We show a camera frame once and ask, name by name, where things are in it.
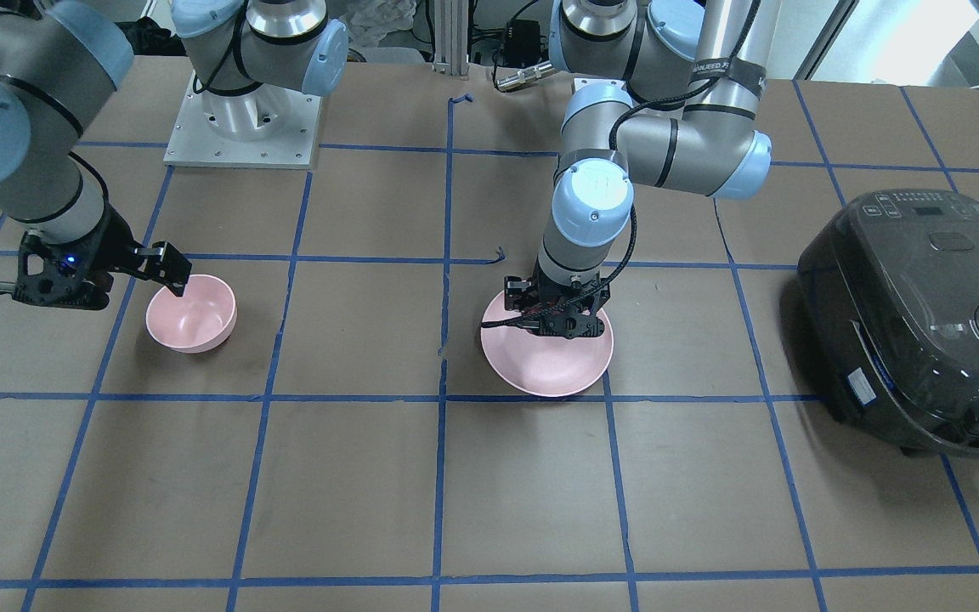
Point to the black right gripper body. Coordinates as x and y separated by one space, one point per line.
112 246

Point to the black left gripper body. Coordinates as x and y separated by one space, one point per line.
513 294

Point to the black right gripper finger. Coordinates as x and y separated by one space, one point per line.
163 263

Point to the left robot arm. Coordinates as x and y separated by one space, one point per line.
673 102

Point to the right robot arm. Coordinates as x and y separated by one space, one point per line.
56 73

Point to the pink plate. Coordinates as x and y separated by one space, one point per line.
551 367

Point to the pink bowl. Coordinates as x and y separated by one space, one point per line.
199 320

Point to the black rice cooker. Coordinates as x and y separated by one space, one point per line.
891 287

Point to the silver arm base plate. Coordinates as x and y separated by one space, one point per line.
269 128

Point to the silver cable connector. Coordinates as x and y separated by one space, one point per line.
523 77

